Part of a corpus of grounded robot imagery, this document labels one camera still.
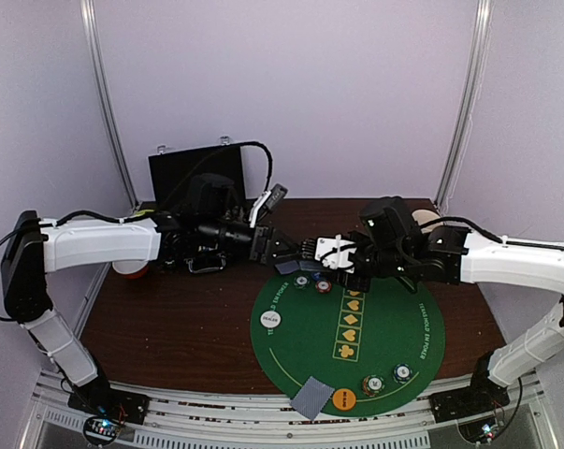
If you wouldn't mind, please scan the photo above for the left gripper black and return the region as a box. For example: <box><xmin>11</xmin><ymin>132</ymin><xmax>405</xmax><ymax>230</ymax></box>
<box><xmin>199</xmin><ymin>215</ymin><xmax>308</xmax><ymax>267</ymax></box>

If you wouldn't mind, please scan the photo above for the single playing card blue back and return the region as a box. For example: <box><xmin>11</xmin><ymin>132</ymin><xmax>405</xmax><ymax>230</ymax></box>
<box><xmin>274</xmin><ymin>261</ymin><xmax>300</xmax><ymax>275</ymax></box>

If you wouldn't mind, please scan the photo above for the green twenty chip stack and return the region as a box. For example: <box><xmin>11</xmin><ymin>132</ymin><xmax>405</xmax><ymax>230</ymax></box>
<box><xmin>293</xmin><ymin>275</ymin><xmax>310</xmax><ymax>290</ymax></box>

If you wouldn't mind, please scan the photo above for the white dealer button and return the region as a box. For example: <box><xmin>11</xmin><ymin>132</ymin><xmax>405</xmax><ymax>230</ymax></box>
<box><xmin>259</xmin><ymin>310</ymin><xmax>282</xmax><ymax>329</ymax></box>

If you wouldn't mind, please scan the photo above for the orange big blind button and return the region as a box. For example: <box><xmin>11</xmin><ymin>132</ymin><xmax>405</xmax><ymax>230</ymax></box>
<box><xmin>332</xmin><ymin>388</ymin><xmax>356</xmax><ymax>412</ymax></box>

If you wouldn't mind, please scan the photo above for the dealt playing cards blue back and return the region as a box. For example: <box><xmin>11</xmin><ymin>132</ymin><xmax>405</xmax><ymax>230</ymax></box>
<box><xmin>290</xmin><ymin>376</ymin><xmax>335</xmax><ymax>421</ymax></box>

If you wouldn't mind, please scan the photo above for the deck of cards clear box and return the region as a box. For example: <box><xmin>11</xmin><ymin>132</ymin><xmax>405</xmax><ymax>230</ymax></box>
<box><xmin>298</xmin><ymin>260</ymin><xmax>323</xmax><ymax>272</ymax></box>

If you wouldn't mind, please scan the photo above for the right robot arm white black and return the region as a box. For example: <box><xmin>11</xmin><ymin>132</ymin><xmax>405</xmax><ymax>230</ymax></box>
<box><xmin>323</xmin><ymin>196</ymin><xmax>564</xmax><ymax>413</ymax></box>

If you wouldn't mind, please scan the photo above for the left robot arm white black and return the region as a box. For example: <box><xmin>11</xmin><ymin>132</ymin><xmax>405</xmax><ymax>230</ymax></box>
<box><xmin>0</xmin><ymin>173</ymin><xmax>300</xmax><ymax>415</ymax></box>

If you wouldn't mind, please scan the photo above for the round green poker mat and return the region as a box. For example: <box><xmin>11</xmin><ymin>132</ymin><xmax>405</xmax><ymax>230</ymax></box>
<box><xmin>251</xmin><ymin>274</ymin><xmax>446</xmax><ymax>417</ymax></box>

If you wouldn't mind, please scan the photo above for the white patterned mug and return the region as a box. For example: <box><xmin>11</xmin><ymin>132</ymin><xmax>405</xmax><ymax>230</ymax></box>
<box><xmin>412</xmin><ymin>209</ymin><xmax>441</xmax><ymax>234</ymax></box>

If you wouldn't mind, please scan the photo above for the black poker chip case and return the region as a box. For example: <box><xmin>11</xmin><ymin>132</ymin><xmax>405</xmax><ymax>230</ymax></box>
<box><xmin>149</xmin><ymin>144</ymin><xmax>246</xmax><ymax>273</ymax></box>

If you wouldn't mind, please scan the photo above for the white orange bowl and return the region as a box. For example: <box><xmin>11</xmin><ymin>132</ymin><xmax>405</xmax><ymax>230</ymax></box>
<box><xmin>111</xmin><ymin>261</ymin><xmax>148</xmax><ymax>279</ymax></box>

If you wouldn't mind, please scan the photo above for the right circuit board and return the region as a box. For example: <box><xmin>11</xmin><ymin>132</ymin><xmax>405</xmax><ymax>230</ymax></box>
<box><xmin>458</xmin><ymin>417</ymin><xmax>505</xmax><ymax>445</ymax></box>

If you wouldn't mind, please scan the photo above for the circuit board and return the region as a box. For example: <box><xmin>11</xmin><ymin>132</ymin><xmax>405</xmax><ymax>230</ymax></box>
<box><xmin>82</xmin><ymin>416</ymin><xmax>122</xmax><ymax>446</ymax></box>
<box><xmin>458</xmin><ymin>417</ymin><xmax>505</xmax><ymax>445</ymax></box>

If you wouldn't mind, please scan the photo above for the left circuit board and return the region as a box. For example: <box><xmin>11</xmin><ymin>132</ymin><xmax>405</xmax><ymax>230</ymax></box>
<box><xmin>82</xmin><ymin>416</ymin><xmax>122</xmax><ymax>446</ymax></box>

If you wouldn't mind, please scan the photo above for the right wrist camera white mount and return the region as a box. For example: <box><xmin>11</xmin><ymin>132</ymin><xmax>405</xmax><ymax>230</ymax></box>
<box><xmin>300</xmin><ymin>234</ymin><xmax>357</xmax><ymax>273</ymax></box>

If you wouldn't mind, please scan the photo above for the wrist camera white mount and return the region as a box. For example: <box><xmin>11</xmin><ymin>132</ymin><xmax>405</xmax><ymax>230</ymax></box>
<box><xmin>300</xmin><ymin>234</ymin><xmax>357</xmax><ymax>273</ymax></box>
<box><xmin>248</xmin><ymin>183</ymin><xmax>288</xmax><ymax>228</ymax></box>

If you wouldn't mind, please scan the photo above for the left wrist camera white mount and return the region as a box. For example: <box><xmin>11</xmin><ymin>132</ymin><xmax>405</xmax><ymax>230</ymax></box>
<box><xmin>248</xmin><ymin>183</ymin><xmax>288</xmax><ymax>228</ymax></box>

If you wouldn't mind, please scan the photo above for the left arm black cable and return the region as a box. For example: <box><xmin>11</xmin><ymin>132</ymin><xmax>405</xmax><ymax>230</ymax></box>
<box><xmin>159</xmin><ymin>139</ymin><xmax>276</xmax><ymax>211</ymax></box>

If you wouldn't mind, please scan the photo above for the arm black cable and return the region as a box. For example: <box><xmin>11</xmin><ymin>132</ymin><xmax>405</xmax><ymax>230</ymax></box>
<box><xmin>159</xmin><ymin>139</ymin><xmax>276</xmax><ymax>211</ymax></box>
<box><xmin>419</xmin><ymin>215</ymin><xmax>507</xmax><ymax>244</ymax></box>

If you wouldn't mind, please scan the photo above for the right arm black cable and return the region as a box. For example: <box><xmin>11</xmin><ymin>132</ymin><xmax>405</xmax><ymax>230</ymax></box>
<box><xmin>419</xmin><ymin>215</ymin><xmax>507</xmax><ymax>244</ymax></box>

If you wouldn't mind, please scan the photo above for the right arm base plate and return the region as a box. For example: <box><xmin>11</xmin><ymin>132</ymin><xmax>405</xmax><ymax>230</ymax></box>
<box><xmin>429</xmin><ymin>386</ymin><xmax>510</xmax><ymax>423</ymax></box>

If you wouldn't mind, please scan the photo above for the right aluminium frame post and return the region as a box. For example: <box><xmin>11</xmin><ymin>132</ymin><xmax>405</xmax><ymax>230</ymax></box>
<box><xmin>434</xmin><ymin>0</ymin><xmax>494</xmax><ymax>213</ymax></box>

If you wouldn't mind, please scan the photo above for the aluminium frame post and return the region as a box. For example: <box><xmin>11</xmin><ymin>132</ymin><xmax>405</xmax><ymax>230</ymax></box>
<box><xmin>434</xmin><ymin>0</ymin><xmax>494</xmax><ymax>213</ymax></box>
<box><xmin>80</xmin><ymin>0</ymin><xmax>139</xmax><ymax>209</ymax></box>

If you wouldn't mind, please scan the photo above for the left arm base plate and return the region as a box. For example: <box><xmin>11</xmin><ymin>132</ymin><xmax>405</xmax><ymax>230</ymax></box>
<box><xmin>67</xmin><ymin>389</ymin><xmax>150</xmax><ymax>425</ymax></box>

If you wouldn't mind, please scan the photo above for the left aluminium frame post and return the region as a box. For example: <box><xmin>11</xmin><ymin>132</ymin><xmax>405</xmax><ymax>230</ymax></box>
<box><xmin>80</xmin><ymin>0</ymin><xmax>139</xmax><ymax>209</ymax></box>

